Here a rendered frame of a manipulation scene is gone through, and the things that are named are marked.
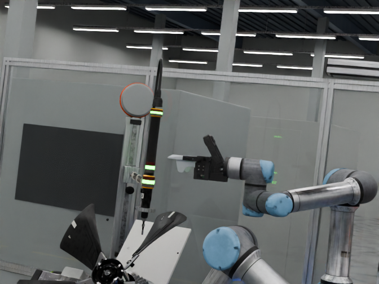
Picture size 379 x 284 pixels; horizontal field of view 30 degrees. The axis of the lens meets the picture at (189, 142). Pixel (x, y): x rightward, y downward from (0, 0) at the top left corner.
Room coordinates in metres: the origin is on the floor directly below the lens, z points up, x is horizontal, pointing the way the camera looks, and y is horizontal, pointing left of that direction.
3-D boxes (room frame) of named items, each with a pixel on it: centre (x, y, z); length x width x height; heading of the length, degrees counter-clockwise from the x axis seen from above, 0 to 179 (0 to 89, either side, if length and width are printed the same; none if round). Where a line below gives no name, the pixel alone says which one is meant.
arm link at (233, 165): (2.44, -0.17, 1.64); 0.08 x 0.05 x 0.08; 166
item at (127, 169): (3.13, 0.24, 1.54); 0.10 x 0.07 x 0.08; 10
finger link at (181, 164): (2.44, 0.02, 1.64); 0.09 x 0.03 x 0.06; 98
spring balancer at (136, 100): (3.22, 0.26, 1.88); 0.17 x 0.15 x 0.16; 65
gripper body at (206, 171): (2.46, -0.09, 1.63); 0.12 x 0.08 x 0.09; 76
